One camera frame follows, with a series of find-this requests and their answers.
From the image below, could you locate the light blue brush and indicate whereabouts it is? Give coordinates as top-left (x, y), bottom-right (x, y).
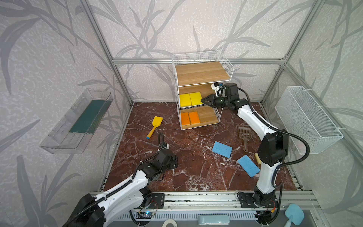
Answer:
top-left (284, 204), bottom-right (304, 227)

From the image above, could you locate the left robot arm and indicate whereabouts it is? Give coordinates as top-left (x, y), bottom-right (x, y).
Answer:
top-left (64, 133), bottom-right (178, 227)

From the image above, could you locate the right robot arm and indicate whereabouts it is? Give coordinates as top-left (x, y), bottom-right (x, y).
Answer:
top-left (201, 82), bottom-right (310, 208)

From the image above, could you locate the green circuit board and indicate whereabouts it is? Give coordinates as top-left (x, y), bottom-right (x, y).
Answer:
top-left (136, 210), bottom-right (157, 220)

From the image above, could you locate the beige orange scrub sponge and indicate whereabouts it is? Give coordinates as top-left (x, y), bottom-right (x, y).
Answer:
top-left (181, 113), bottom-right (191, 126)

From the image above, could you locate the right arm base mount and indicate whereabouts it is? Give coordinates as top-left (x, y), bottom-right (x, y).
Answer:
top-left (237, 192), bottom-right (278, 209)

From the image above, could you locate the clear plastic wall tray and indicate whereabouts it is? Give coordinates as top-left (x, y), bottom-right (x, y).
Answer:
top-left (40, 89), bottom-right (113, 154)

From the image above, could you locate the blue cellulose sponge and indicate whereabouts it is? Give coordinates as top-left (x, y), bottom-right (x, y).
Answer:
top-left (212, 141), bottom-right (233, 159)
top-left (237, 155), bottom-right (260, 178)

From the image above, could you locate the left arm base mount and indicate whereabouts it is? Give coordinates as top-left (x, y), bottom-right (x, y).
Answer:
top-left (135, 193), bottom-right (165, 209)

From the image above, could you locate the yellow toy shovel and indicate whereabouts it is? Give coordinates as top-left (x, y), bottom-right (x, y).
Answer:
top-left (147, 116), bottom-right (163, 140)

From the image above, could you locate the white wire wooden shelf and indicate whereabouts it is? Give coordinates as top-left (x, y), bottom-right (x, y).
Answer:
top-left (172, 50), bottom-right (234, 130)

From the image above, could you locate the yellow foam sponge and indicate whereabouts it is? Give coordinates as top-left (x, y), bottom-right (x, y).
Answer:
top-left (179, 94), bottom-right (192, 107)
top-left (190, 92), bottom-right (202, 106)

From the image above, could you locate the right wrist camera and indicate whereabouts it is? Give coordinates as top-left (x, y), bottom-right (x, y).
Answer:
top-left (211, 82), bottom-right (224, 97)

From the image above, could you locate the white wire wall basket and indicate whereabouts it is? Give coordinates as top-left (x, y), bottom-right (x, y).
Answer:
top-left (275, 86), bottom-right (344, 154)

